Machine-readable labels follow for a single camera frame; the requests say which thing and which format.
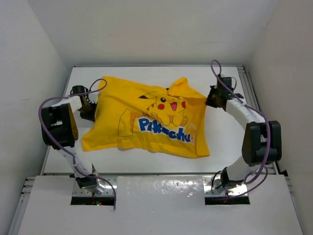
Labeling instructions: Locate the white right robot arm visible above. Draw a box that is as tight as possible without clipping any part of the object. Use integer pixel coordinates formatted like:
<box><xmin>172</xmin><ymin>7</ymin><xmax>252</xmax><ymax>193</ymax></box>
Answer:
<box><xmin>205</xmin><ymin>85</ymin><xmax>282</xmax><ymax>188</ymax></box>

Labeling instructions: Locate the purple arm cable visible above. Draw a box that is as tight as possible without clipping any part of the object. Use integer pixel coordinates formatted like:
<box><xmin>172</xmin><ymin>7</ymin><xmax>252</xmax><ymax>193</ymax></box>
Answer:
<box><xmin>210</xmin><ymin>59</ymin><xmax>271</xmax><ymax>198</ymax></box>
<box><xmin>38</xmin><ymin>78</ymin><xmax>117</xmax><ymax>211</ymax></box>

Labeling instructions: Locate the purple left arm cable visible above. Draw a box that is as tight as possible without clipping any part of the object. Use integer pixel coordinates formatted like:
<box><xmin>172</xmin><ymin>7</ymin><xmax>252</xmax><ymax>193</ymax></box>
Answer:
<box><xmin>38</xmin><ymin>78</ymin><xmax>117</xmax><ymax>211</ymax></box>

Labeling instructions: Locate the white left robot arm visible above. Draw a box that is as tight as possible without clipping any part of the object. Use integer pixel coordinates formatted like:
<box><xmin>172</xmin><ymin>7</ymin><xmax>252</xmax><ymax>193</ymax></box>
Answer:
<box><xmin>39</xmin><ymin>85</ymin><xmax>99</xmax><ymax>193</ymax></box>

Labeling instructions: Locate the aluminium table frame rail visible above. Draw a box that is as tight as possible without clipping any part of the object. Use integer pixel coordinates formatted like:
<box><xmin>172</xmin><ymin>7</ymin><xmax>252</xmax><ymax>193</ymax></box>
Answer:
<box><xmin>237</xmin><ymin>66</ymin><xmax>282</xmax><ymax>171</ymax></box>

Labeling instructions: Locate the white foam front cover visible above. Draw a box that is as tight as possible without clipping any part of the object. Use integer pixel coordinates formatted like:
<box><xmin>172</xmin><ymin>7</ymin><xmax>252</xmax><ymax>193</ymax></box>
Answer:
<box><xmin>19</xmin><ymin>175</ymin><xmax>302</xmax><ymax>235</ymax></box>

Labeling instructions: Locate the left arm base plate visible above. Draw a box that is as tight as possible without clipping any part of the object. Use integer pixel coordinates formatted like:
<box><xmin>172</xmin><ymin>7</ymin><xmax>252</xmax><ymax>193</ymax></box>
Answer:
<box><xmin>72</xmin><ymin>178</ymin><xmax>117</xmax><ymax>197</ymax></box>

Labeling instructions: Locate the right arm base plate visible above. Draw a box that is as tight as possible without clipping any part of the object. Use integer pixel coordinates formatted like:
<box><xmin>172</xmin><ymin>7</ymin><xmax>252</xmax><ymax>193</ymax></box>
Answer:
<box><xmin>203</xmin><ymin>177</ymin><xmax>248</xmax><ymax>197</ymax></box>

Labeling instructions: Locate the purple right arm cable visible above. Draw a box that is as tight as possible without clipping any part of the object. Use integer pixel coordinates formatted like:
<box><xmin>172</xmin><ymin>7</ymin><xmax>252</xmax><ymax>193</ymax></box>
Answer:
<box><xmin>210</xmin><ymin>59</ymin><xmax>271</xmax><ymax>198</ymax></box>

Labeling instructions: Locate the yellow cartoon pillowcase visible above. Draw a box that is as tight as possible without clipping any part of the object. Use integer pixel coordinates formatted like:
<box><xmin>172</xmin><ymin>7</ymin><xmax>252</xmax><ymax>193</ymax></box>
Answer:
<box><xmin>82</xmin><ymin>76</ymin><xmax>210</xmax><ymax>159</ymax></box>

